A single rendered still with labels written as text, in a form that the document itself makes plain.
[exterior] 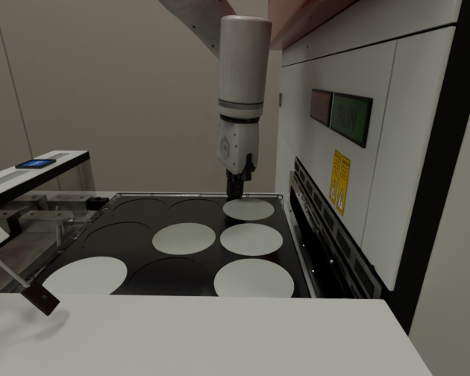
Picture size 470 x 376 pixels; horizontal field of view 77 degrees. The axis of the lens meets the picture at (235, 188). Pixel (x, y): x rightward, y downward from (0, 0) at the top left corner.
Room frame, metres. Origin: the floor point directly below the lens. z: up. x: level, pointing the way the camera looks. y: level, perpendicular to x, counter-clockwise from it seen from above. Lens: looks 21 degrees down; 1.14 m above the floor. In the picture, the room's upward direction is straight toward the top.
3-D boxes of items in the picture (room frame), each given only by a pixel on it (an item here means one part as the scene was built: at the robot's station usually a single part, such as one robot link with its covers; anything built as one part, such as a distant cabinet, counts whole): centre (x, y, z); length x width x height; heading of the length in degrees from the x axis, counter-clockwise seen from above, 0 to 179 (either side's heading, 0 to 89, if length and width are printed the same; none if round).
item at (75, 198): (0.56, 0.34, 0.89); 0.08 x 0.03 x 0.03; 89
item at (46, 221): (0.48, 0.35, 0.89); 0.08 x 0.03 x 0.03; 89
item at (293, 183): (0.43, -0.13, 0.89); 0.44 x 0.02 x 0.10; 179
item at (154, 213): (0.42, 0.08, 0.90); 0.34 x 0.34 x 0.01; 89
